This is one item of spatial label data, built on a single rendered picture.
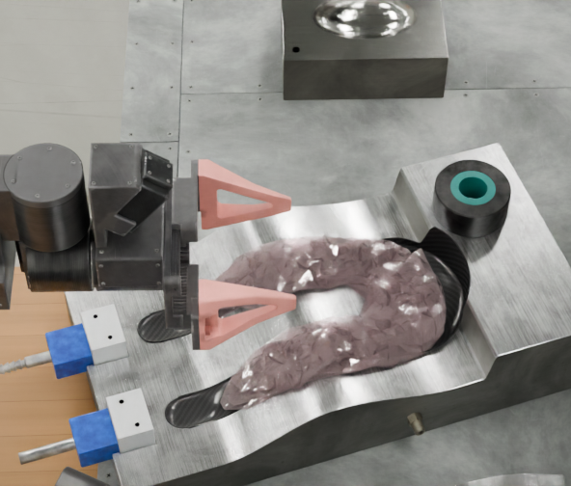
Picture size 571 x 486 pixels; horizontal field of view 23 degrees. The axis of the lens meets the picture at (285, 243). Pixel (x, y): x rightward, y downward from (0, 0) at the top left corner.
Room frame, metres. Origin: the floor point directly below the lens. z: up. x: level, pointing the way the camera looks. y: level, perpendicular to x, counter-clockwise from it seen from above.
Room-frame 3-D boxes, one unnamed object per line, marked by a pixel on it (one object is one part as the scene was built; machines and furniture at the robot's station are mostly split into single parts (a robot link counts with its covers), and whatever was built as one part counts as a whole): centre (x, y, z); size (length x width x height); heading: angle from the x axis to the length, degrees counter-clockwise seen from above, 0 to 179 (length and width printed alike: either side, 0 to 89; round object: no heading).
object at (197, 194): (0.70, 0.04, 1.20); 0.09 x 0.07 x 0.07; 92
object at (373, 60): (1.29, -0.10, 0.83); 0.20 x 0.15 x 0.07; 91
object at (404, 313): (0.84, -0.04, 0.90); 0.26 x 0.18 x 0.08; 108
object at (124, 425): (0.70, 0.20, 0.85); 0.13 x 0.05 x 0.05; 108
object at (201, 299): (0.63, 0.04, 1.20); 0.09 x 0.07 x 0.07; 92
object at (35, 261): (0.66, 0.17, 1.21); 0.07 x 0.06 x 0.07; 92
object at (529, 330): (0.84, -0.04, 0.85); 0.50 x 0.26 x 0.11; 108
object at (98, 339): (0.80, 0.23, 0.85); 0.13 x 0.05 x 0.05; 108
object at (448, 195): (0.95, -0.20, 0.93); 0.08 x 0.08 x 0.04
